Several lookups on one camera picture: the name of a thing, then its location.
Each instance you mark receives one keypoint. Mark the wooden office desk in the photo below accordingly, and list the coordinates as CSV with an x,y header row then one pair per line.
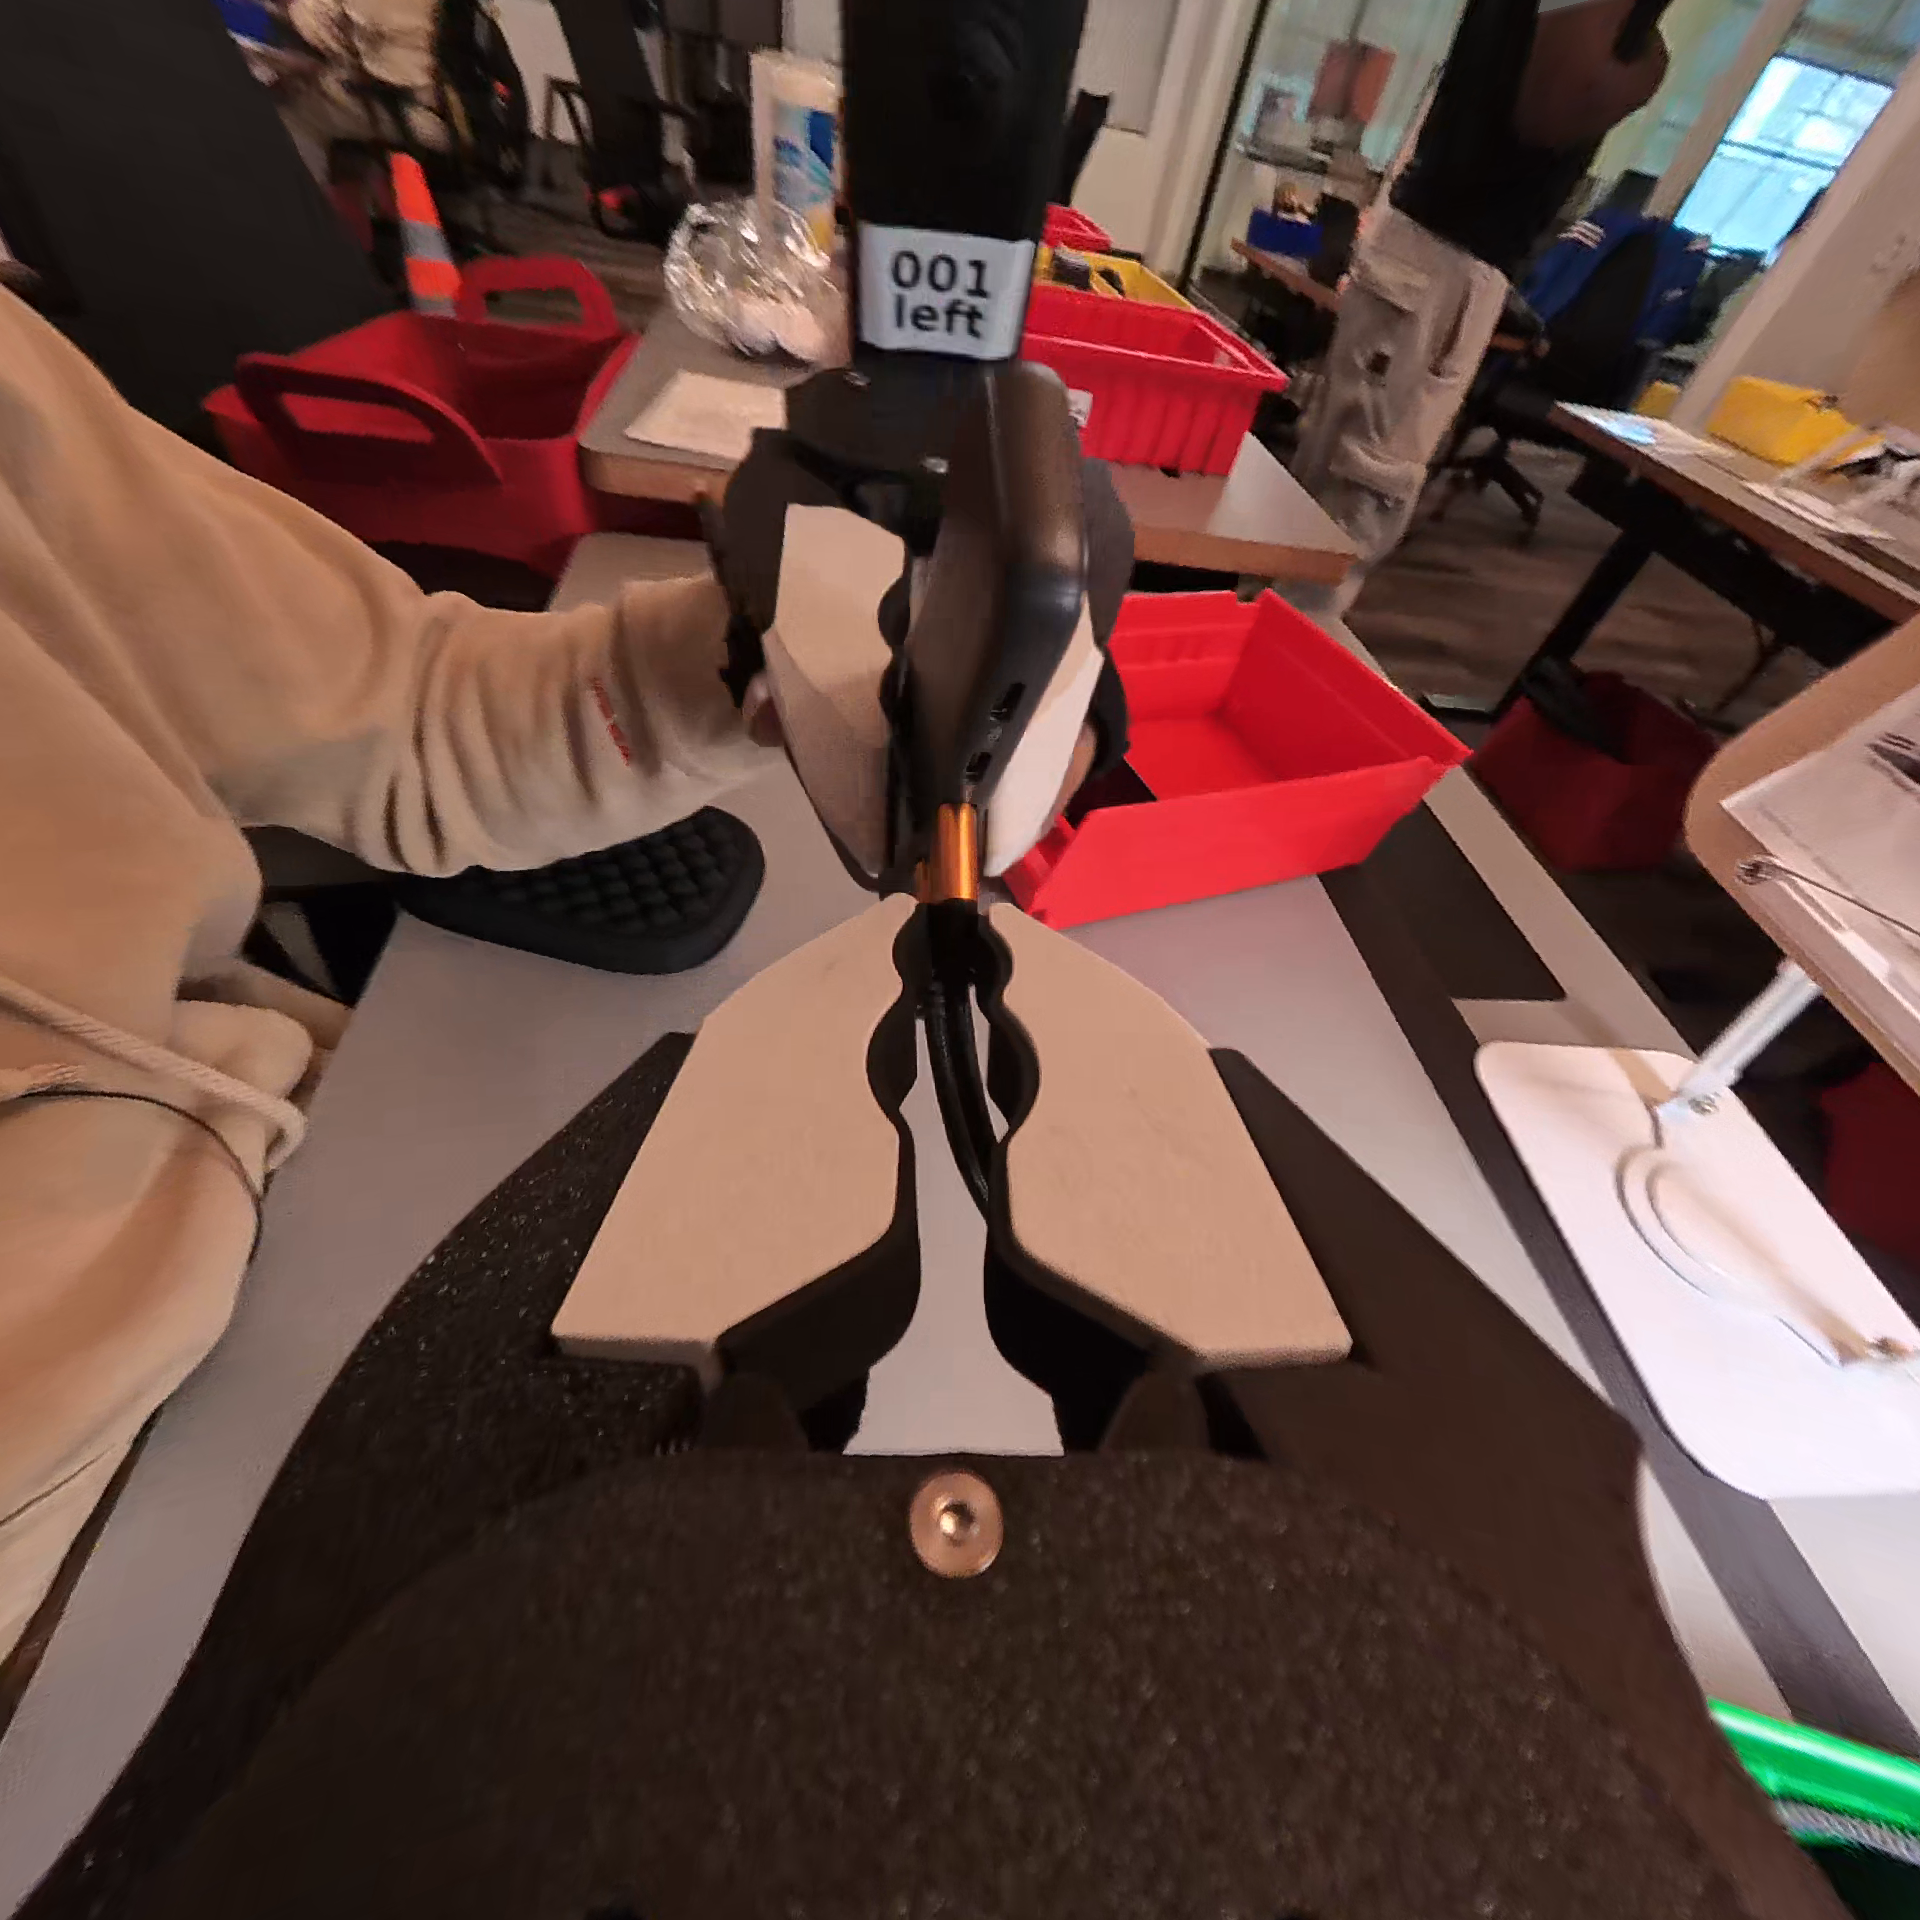
x,y
1723,494

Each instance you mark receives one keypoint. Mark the blue office chair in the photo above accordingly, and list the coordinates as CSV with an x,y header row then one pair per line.
x,y
1604,283

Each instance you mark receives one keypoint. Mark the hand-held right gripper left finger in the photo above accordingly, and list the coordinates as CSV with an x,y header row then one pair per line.
x,y
751,1170

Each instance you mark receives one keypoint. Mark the yellow box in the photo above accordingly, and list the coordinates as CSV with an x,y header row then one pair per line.
x,y
1779,416

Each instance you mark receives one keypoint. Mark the orange striped traffic cone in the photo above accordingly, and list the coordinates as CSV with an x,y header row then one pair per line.
x,y
420,240

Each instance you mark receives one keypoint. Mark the dark red storage bin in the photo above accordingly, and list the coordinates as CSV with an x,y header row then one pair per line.
x,y
1604,779

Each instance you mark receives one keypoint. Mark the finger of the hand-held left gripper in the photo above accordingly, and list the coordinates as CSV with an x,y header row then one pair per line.
x,y
832,646
1049,779

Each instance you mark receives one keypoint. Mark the white lamp stand base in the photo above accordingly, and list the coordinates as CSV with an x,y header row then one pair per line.
x,y
1800,1424

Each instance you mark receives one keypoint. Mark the crumpled foil bundle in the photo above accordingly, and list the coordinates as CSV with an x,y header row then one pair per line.
x,y
743,278

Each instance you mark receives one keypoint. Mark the small red plastic bin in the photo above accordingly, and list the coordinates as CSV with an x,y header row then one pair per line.
x,y
1078,230

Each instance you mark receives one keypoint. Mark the person's cream hoodie torso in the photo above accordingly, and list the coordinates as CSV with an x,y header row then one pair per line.
x,y
106,629

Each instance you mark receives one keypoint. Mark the red ribbed plastic bin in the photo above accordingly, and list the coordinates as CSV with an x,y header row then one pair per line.
x,y
1154,382

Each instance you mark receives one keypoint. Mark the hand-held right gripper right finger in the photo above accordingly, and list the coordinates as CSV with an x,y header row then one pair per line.
x,y
1171,1184

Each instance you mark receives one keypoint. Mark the blue plastic bin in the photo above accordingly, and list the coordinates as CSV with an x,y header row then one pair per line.
x,y
1282,237

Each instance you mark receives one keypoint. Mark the white paper sheet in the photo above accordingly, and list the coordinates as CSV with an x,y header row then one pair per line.
x,y
704,411

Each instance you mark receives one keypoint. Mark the person's left hand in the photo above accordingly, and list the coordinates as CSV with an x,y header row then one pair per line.
x,y
762,713

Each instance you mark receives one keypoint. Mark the person's left forearm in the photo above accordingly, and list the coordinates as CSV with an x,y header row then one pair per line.
x,y
495,720

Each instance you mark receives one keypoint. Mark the white wipes canister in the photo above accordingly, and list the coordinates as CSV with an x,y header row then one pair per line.
x,y
796,149

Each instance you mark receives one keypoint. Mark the bright window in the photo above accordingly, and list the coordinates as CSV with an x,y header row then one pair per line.
x,y
1786,149

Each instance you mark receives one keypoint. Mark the yellow plastic bin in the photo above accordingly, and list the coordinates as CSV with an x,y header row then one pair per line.
x,y
1142,282

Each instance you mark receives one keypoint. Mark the green plastic bin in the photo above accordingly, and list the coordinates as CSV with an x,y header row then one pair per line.
x,y
1844,1770

